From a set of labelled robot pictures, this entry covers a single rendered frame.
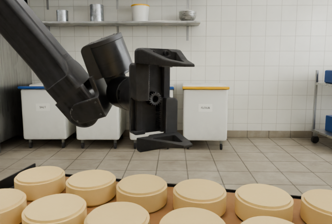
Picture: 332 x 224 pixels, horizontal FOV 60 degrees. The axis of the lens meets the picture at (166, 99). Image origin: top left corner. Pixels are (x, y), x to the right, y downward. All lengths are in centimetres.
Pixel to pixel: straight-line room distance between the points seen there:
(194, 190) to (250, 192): 5
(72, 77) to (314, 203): 37
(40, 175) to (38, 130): 345
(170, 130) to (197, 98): 295
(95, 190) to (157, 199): 6
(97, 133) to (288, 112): 259
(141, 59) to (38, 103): 337
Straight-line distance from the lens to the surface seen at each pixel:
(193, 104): 338
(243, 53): 410
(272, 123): 431
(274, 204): 27
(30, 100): 376
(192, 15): 379
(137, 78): 39
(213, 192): 28
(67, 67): 49
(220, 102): 340
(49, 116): 371
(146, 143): 39
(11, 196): 30
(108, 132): 352
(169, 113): 42
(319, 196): 30
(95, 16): 392
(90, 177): 32
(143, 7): 381
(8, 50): 394
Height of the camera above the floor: 104
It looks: 7 degrees down
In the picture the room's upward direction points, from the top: straight up
